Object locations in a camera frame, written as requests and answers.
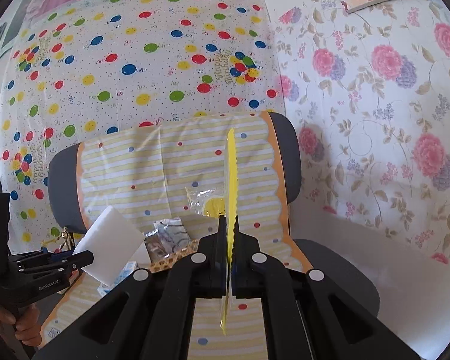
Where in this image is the balloon print wall cloth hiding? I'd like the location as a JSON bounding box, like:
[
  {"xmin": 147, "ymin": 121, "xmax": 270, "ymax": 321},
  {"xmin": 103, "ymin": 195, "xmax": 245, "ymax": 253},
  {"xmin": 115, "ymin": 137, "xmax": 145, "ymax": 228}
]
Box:
[{"xmin": 0, "ymin": 0, "xmax": 286, "ymax": 256}]

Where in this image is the gold action figurine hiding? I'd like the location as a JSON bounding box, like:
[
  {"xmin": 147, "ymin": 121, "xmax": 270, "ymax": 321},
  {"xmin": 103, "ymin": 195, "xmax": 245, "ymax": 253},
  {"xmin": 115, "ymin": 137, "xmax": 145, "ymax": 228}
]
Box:
[{"xmin": 41, "ymin": 227, "xmax": 76, "ymax": 254}]

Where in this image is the yellow patterned wrapper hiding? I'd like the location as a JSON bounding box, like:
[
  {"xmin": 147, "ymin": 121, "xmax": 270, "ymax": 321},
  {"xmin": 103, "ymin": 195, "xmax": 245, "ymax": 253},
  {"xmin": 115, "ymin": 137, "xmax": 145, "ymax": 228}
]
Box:
[{"xmin": 150, "ymin": 245, "xmax": 199, "ymax": 272}]

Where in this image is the floral print wall cloth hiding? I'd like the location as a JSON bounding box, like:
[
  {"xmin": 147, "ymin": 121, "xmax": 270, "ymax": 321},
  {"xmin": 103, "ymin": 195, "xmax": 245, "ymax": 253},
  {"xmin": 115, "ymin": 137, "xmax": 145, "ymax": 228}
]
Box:
[{"xmin": 266, "ymin": 0, "xmax": 450, "ymax": 267}]

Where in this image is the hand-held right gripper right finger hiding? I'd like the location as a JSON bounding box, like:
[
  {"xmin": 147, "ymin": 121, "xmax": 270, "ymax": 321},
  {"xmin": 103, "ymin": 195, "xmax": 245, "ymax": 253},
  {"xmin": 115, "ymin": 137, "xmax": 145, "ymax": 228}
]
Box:
[{"xmin": 230, "ymin": 214, "xmax": 428, "ymax": 360}]

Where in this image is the yellow serrated plastic wrapper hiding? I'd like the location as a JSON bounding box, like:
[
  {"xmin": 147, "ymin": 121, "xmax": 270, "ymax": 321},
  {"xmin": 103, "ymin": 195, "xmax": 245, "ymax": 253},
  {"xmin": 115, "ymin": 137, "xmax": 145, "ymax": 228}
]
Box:
[{"xmin": 219, "ymin": 127, "xmax": 238, "ymax": 337}]

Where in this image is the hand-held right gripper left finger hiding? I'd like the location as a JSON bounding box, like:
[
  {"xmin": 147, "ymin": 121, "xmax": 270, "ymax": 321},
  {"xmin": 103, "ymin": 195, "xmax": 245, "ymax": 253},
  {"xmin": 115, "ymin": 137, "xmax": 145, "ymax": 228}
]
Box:
[{"xmin": 32, "ymin": 214, "xmax": 229, "ymax": 360}]

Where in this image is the white sponge block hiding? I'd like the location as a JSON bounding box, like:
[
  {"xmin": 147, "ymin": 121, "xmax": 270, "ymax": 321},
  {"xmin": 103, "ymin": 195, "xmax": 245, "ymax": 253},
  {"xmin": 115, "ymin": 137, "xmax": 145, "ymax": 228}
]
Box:
[{"xmin": 71, "ymin": 206, "xmax": 145, "ymax": 282}]

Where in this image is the yellow striped plastic sheet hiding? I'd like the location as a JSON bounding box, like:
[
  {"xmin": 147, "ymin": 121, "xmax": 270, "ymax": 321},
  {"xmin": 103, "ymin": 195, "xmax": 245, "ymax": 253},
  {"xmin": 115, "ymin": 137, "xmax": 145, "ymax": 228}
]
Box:
[{"xmin": 47, "ymin": 112, "xmax": 312, "ymax": 360}]

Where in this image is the grey office chair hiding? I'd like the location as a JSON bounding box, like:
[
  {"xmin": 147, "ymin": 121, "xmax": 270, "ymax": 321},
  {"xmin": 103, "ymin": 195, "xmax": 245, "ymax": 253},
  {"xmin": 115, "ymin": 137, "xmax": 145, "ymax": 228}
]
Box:
[{"xmin": 32, "ymin": 112, "xmax": 381, "ymax": 360}]

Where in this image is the clear bag with yellow disc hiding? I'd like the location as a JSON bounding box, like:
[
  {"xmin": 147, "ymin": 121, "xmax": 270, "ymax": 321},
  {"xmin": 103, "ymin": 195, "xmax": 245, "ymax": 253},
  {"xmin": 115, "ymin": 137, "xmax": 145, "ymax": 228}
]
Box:
[{"xmin": 185, "ymin": 187, "xmax": 227, "ymax": 219}]

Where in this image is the silver foil wrapper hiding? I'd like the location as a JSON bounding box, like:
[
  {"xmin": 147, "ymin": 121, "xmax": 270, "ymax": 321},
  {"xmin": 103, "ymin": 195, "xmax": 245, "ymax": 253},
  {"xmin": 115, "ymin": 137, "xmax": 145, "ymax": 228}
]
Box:
[{"xmin": 144, "ymin": 232, "xmax": 173, "ymax": 263}]

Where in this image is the person's left hand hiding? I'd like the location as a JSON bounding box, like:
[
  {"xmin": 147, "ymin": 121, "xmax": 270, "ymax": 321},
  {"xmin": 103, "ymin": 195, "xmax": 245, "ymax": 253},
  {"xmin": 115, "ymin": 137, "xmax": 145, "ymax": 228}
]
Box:
[{"xmin": 0, "ymin": 304, "xmax": 42, "ymax": 347}]

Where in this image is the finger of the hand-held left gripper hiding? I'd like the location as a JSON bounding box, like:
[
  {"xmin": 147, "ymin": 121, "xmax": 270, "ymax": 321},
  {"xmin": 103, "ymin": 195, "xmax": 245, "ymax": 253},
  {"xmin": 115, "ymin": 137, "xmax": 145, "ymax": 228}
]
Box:
[
  {"xmin": 17, "ymin": 250, "xmax": 95, "ymax": 276},
  {"xmin": 7, "ymin": 247, "xmax": 73, "ymax": 262}
]

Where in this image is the white blue snack wrapper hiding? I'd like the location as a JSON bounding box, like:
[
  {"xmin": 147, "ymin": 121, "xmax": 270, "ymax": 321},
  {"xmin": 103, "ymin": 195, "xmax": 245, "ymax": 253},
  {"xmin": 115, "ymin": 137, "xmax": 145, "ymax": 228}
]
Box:
[{"xmin": 152, "ymin": 217, "xmax": 190, "ymax": 248}]

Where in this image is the blue white tissue packet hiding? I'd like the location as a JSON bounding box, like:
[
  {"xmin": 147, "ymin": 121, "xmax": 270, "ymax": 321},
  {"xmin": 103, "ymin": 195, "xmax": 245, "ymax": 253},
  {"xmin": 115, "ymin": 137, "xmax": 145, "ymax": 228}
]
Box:
[{"xmin": 97, "ymin": 260, "xmax": 141, "ymax": 297}]

